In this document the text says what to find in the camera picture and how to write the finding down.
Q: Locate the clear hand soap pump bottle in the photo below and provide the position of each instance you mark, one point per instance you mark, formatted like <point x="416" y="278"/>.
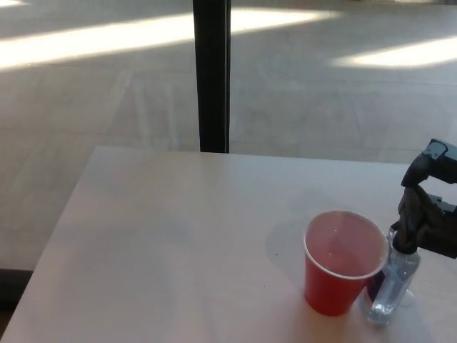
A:
<point x="398" y="271"/>

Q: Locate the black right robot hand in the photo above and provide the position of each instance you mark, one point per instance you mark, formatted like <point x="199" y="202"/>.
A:
<point x="430" y="221"/>

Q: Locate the red plastic cup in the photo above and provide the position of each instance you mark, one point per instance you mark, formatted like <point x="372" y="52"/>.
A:
<point x="326" y="286"/>

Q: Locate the black vertical window frame post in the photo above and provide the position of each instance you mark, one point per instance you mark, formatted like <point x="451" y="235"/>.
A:
<point x="213" y="71"/>

